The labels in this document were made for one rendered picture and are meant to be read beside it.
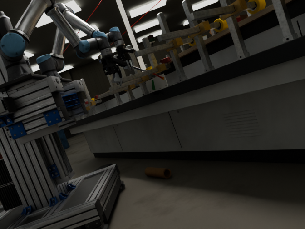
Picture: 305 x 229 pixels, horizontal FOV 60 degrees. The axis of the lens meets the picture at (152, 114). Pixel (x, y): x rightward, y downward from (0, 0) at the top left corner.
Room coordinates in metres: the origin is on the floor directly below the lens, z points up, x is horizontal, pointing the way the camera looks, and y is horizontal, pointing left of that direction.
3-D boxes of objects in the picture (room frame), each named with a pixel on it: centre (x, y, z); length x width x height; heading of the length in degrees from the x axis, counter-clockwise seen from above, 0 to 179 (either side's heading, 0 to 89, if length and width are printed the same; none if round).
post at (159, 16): (1.78, -0.28, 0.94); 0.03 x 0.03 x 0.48; 33
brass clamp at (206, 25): (1.55, -0.42, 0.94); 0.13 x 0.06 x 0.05; 33
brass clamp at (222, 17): (1.34, -0.56, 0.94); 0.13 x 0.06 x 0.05; 33
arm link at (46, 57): (2.12, 0.65, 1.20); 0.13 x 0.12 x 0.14; 170
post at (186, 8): (1.57, -0.41, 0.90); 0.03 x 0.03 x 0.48; 33
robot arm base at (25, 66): (1.61, 0.67, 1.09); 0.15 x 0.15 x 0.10
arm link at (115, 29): (2.14, 0.05, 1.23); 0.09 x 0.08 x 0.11; 80
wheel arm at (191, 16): (1.29, -0.52, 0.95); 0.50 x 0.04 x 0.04; 123
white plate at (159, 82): (2.01, -0.11, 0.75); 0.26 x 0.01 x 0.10; 33
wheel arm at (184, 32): (1.51, -0.38, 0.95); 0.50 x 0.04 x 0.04; 123
